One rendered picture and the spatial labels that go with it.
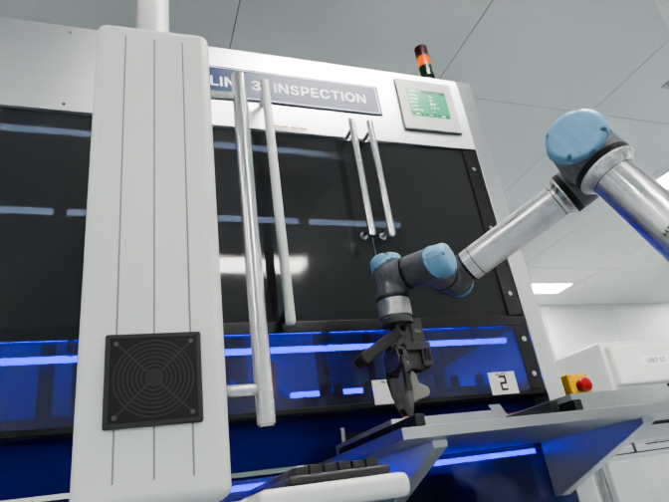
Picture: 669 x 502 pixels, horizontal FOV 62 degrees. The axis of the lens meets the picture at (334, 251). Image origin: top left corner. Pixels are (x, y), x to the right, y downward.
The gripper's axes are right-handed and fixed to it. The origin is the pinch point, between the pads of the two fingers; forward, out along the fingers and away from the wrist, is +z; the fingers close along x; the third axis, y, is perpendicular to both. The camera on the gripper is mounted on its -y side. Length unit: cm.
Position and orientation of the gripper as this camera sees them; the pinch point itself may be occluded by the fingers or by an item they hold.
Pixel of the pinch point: (404, 412)
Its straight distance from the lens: 120.5
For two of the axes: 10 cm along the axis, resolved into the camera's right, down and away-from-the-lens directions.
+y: 9.4, 0.2, 3.4
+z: 1.3, 9.0, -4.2
